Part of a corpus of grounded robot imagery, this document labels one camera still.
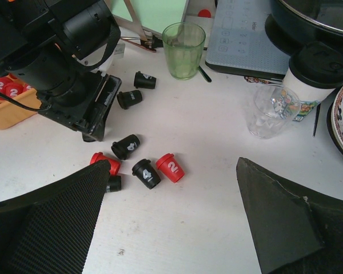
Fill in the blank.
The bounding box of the clear plastic cup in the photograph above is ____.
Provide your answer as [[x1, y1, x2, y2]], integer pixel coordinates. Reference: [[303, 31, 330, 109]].
[[245, 84, 301, 139]]

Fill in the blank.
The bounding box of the black frying pan with lid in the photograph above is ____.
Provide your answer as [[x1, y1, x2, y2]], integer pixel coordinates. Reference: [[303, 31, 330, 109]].
[[265, 1, 343, 55]]

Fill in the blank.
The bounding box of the coffee cup black lid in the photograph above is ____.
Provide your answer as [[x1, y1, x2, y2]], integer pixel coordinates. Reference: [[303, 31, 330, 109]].
[[282, 41, 343, 122]]

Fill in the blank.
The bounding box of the green glass cup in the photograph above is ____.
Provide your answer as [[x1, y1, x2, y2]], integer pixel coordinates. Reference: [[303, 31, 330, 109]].
[[162, 22, 212, 83]]

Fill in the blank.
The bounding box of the grey induction cooker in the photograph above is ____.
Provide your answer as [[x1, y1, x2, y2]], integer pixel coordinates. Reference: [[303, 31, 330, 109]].
[[205, 0, 289, 80]]

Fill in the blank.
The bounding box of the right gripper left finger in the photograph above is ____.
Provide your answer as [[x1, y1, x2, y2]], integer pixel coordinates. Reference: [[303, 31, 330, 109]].
[[0, 160, 110, 273]]

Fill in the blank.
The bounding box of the black capsule top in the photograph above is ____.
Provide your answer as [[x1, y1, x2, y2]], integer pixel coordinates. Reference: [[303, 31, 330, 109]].
[[134, 71, 157, 89]]

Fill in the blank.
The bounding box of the orange storage basket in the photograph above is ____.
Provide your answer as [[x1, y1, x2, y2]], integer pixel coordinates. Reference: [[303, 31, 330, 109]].
[[0, 75, 41, 130]]

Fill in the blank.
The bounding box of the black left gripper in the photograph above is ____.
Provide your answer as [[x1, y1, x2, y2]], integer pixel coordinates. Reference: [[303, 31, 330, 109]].
[[39, 72, 122, 142]]

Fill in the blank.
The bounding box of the black capsule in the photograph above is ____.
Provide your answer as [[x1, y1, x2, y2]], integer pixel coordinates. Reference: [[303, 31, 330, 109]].
[[134, 71, 157, 89], [106, 175, 122, 193], [117, 90, 143, 110], [111, 134, 140, 160]]

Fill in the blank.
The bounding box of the green cutting board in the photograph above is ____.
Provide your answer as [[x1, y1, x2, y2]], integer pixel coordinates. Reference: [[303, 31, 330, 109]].
[[106, 0, 189, 34]]

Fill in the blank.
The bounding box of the black capsule numbered four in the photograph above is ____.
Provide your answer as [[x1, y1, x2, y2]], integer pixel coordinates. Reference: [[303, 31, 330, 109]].
[[132, 159, 161, 190]]

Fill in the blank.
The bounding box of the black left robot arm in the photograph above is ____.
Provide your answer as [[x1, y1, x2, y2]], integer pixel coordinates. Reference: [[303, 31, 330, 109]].
[[0, 1, 122, 142]]

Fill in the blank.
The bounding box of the red capsule cluster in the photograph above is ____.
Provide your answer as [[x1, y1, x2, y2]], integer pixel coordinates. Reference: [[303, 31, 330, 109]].
[[156, 153, 185, 183]]

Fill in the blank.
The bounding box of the red capsule pair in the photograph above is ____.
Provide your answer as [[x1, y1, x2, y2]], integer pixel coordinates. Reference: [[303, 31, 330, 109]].
[[90, 152, 121, 175]]

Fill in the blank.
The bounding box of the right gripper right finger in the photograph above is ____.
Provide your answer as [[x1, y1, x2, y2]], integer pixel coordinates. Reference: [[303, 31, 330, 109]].
[[236, 158, 343, 273]]

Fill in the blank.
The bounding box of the copper spoon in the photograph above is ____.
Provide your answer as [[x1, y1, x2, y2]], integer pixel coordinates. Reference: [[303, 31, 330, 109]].
[[121, 37, 157, 53]]

